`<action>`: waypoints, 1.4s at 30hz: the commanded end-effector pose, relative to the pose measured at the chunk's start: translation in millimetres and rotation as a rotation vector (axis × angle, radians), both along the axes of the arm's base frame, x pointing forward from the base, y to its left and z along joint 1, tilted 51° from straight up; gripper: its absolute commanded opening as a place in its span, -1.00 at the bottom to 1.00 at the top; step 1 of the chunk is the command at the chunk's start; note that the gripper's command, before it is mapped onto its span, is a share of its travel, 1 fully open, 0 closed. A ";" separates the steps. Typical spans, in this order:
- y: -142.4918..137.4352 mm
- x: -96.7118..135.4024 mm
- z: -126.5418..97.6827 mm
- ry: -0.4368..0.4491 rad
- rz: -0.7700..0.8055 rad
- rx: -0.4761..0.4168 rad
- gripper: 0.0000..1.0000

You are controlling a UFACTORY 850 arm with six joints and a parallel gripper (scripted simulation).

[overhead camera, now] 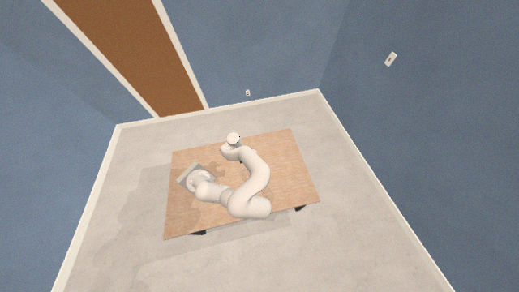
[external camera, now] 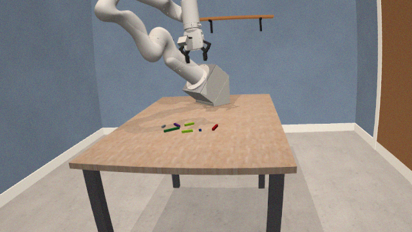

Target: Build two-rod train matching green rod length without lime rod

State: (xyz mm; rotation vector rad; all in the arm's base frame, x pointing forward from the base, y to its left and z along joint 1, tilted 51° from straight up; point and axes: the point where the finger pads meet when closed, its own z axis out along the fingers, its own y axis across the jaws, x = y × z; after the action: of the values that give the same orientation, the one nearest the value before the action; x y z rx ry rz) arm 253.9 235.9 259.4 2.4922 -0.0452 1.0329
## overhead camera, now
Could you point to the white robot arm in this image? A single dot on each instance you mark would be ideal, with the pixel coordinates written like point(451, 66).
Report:
point(241, 203)

